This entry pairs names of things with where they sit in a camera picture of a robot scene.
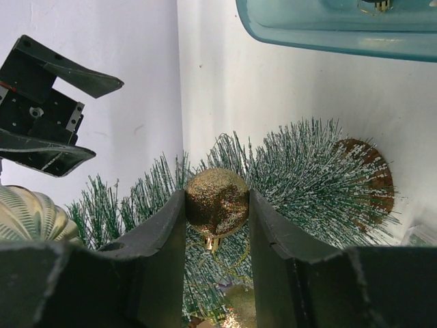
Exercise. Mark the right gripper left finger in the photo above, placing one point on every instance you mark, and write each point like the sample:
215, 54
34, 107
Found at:
134, 281

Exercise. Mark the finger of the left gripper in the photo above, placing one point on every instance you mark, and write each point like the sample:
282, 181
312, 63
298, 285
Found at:
49, 157
31, 70

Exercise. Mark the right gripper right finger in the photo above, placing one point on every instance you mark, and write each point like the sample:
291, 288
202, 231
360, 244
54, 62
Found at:
300, 281

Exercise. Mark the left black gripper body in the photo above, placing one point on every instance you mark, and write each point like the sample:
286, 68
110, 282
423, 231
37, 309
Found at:
56, 118

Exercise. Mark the small gold ball ornament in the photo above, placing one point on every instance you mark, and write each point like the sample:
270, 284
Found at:
217, 204
240, 307

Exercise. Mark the gold striped bauble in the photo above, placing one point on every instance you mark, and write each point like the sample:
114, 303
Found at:
32, 216

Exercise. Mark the small frosted christmas tree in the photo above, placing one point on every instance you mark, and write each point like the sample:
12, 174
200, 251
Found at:
337, 190

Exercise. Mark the teal plastic container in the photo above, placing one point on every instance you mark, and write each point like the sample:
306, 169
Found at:
407, 31

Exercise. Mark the dark brown ball ornament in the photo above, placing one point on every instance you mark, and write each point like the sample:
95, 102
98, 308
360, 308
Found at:
374, 7

